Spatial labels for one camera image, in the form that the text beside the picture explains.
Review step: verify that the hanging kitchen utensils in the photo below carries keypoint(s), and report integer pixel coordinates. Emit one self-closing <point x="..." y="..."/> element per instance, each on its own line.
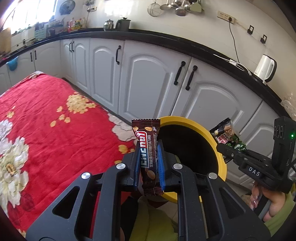
<point x="181" y="8"/>

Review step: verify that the blue wall fan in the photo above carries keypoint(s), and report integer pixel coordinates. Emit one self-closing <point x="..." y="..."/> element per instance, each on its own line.
<point x="67" y="7"/>

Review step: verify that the black countertop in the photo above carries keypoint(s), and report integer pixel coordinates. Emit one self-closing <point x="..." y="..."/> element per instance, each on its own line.
<point x="174" y="43"/>

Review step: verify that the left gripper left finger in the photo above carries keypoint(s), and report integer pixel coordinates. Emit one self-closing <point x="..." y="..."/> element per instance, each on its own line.
<point x="89" y="208"/>

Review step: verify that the yellow trash bin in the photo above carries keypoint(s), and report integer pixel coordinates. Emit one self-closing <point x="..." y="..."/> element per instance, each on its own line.
<point x="192" y="144"/>

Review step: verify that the blue hanging basket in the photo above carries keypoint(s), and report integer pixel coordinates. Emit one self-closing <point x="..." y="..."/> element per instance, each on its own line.
<point x="12" y="65"/>

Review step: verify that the white electric kettle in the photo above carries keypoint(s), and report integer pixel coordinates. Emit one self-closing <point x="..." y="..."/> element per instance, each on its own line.
<point x="266" y="69"/>

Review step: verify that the brown chocolate bar wrapper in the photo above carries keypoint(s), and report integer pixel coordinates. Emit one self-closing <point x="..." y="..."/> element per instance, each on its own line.
<point x="146" y="132"/>

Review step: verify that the red floral tablecloth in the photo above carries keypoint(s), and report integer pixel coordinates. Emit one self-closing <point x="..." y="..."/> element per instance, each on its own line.
<point x="50" y="134"/>

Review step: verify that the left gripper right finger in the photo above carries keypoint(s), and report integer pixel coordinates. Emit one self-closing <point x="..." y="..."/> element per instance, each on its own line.
<point x="208" y="209"/>

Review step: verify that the white kitchen cabinets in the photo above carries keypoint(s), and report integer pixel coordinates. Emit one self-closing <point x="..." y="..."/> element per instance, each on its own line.
<point x="133" y="80"/>

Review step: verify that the dark pot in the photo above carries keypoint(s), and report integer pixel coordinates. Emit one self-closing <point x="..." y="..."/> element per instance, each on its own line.
<point x="123" y="24"/>

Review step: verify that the dark green snack packet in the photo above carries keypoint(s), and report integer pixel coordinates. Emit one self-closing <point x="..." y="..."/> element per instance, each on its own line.
<point x="224" y="133"/>

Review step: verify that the steel teapot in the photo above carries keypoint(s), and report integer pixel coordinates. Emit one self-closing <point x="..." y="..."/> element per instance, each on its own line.
<point x="108" y="25"/>

